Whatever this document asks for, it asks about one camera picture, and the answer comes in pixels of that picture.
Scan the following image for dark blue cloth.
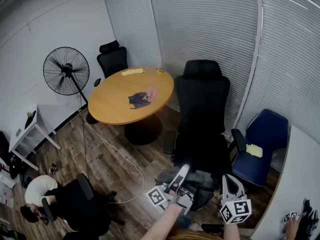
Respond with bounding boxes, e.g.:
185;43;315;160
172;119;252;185
128;91;152;110

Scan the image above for grey window blinds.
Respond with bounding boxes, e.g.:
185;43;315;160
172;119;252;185
100;0;320;145

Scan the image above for person's left forearm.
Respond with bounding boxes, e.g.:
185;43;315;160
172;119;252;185
139;203;185;240

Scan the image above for small white table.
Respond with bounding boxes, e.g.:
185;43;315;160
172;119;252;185
8;103;62;171

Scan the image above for pink cloth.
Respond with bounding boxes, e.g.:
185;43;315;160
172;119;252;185
146;87;159;103

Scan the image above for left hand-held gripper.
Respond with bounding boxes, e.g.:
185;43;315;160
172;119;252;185
146;163;195;215

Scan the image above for small dark floor item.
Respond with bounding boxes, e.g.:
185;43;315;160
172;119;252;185
48;162;59;176

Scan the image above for black mesh office chair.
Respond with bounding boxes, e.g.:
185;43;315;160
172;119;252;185
93;39;129;88

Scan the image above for round wooden table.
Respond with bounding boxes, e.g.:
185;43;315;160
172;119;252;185
87;66;175;146

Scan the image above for person's right forearm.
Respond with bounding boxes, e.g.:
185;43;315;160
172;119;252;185
223;222;241;240

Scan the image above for blue armchair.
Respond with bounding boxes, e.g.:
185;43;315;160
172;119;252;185
231;108;290;188

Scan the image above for white printed boxes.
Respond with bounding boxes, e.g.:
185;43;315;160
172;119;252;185
0;173;16;209

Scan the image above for white cable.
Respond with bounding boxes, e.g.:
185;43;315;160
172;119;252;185
78;108;146;205

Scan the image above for small yellow cloth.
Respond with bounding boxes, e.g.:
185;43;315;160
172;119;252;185
245;143;264;159

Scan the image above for grey backpack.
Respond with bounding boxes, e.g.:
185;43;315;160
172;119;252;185
156;167;220;212

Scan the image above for black high-back office chair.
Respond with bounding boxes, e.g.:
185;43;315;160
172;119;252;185
163;59;248;182

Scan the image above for black flat item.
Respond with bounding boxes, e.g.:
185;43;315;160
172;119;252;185
24;109;37;130

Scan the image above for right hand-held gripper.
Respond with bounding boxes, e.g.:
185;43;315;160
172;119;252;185
219;173;252;225

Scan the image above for black swivel chair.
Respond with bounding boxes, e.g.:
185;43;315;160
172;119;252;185
40;172;126;238

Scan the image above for white desk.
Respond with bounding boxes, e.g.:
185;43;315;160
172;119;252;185
249;123;320;240

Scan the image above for black standing fan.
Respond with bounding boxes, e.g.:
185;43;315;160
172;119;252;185
42;46;100;125

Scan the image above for long yellow cloth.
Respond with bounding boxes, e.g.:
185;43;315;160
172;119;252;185
121;68;146;77

